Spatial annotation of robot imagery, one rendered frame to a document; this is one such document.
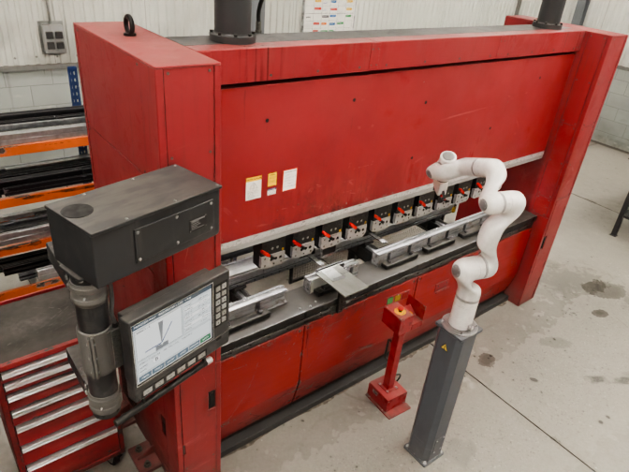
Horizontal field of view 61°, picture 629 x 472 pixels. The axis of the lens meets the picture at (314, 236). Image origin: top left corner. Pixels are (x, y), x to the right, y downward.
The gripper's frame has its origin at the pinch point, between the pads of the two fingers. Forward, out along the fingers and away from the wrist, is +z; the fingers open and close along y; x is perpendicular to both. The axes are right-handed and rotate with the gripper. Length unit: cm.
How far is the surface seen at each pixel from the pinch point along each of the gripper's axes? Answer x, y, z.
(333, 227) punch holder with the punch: -59, 5, 12
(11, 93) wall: -349, -290, 129
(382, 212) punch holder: -27.1, -10.9, 25.1
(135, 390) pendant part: -145, 109, -52
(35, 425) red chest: -214, 92, 21
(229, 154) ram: -107, 11, -61
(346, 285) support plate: -55, 31, 34
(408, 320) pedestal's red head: -19, 45, 62
